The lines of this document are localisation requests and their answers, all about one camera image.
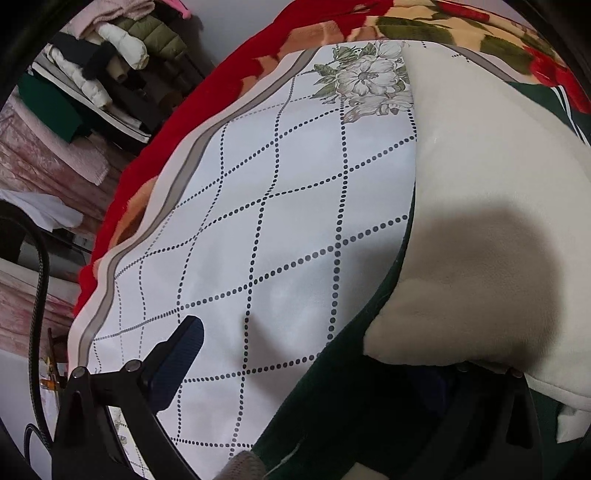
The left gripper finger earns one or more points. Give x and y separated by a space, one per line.
86 445

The green white varsity jacket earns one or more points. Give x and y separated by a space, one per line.
472 360

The pile of folded clothes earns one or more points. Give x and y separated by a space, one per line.
85 86

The white diamond pattern sheet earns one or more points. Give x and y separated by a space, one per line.
274 224

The red floral blanket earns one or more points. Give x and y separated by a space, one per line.
194 106

